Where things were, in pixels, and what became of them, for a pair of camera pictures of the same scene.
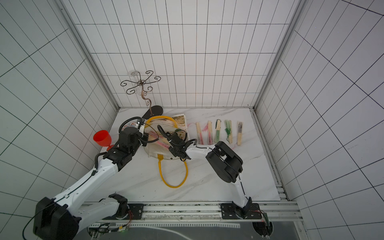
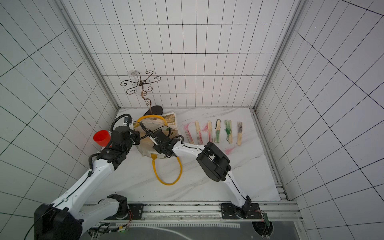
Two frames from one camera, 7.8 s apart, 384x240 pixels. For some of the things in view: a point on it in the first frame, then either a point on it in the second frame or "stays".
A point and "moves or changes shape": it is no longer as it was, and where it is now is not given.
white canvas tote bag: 159,129 moves or changes shape
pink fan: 199,135 stays
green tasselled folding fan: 228,130 stays
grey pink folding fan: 239,132 stays
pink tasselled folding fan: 208,128 stays
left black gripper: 145,140 → 137,136
